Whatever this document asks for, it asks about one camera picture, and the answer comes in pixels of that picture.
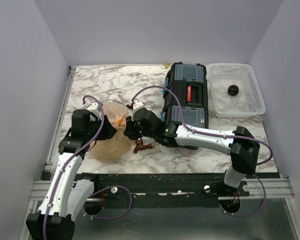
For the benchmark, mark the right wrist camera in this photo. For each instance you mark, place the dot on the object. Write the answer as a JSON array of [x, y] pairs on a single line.
[[134, 105]]

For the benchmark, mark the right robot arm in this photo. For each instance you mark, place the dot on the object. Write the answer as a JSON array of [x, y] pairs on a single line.
[[239, 144]]

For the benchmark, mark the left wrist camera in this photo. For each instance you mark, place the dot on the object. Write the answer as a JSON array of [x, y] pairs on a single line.
[[95, 111]]

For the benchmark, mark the dark brown fake fruit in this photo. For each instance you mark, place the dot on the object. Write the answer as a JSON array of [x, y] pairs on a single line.
[[233, 90]]

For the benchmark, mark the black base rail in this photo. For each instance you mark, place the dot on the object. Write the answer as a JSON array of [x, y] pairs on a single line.
[[163, 190]]

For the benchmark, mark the small yellow object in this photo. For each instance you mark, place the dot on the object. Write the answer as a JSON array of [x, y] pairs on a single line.
[[165, 66]]

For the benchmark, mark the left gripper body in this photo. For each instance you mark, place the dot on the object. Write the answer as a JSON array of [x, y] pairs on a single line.
[[104, 133]]

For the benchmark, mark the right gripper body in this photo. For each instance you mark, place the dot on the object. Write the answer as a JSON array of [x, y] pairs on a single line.
[[135, 132]]

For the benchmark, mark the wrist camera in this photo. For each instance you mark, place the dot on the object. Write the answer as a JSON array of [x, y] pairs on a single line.
[[95, 111], [134, 105]]

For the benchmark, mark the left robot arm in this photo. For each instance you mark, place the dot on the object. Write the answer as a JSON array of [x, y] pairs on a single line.
[[55, 217]]

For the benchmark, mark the orange translucent plastic bag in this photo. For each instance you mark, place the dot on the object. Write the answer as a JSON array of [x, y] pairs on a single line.
[[112, 149]]

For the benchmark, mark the white plastic basket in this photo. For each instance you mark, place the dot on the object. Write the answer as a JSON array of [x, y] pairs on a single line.
[[249, 102]]

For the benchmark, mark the brown water tap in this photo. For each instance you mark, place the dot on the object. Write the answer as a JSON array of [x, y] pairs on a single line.
[[140, 146]]

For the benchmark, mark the black plastic toolbox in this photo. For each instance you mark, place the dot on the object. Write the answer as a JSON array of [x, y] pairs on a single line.
[[188, 82]]

